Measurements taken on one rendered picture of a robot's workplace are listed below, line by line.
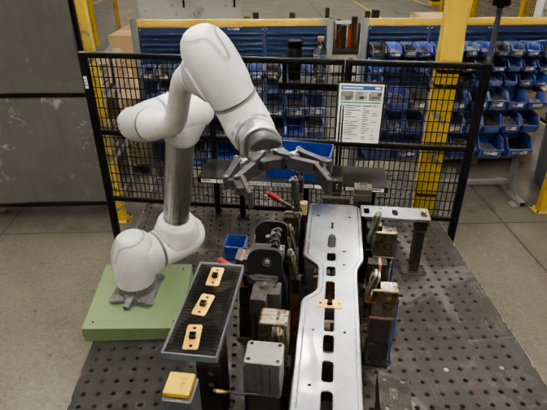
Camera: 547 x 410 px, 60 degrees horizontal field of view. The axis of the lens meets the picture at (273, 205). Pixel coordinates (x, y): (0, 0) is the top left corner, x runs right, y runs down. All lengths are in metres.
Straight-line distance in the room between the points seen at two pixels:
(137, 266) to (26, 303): 1.67
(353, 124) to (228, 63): 1.42
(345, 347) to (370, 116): 1.23
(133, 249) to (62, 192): 2.34
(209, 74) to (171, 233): 1.02
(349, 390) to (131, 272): 0.95
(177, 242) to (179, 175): 0.31
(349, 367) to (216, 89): 0.83
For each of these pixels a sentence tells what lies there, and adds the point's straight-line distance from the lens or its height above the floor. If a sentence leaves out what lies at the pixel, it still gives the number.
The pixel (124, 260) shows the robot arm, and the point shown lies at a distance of 1.87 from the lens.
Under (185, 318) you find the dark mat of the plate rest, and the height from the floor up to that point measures 1.16.
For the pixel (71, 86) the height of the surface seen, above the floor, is 1.11.
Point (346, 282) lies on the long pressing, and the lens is 1.67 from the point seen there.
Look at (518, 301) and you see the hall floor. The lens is 3.48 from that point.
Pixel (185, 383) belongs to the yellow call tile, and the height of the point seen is 1.16.
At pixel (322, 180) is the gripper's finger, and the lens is 0.83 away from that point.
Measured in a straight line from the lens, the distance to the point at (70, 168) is 4.01.
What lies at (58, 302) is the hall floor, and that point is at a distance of 3.39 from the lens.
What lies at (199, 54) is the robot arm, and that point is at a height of 1.83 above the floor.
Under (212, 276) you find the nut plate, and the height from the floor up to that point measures 1.17.
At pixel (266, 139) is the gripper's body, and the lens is 0.93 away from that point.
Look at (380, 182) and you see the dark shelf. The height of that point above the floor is 1.03.
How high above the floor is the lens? 2.04
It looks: 30 degrees down
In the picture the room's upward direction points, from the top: straight up
